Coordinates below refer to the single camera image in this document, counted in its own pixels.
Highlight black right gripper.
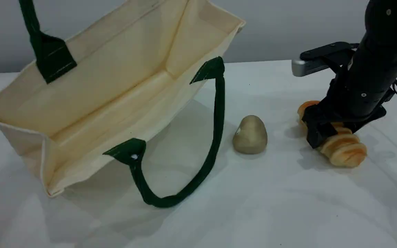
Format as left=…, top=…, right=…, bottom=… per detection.
left=302, top=74, right=397, bottom=149

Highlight silver wrist camera black mount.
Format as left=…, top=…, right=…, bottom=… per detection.
left=292, top=41, right=357, bottom=77

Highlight white canvas bag green handles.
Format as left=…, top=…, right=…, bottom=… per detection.
left=0, top=0, right=246, bottom=209

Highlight long ridged orange bread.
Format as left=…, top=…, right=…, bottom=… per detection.
left=297, top=100, right=368, bottom=168

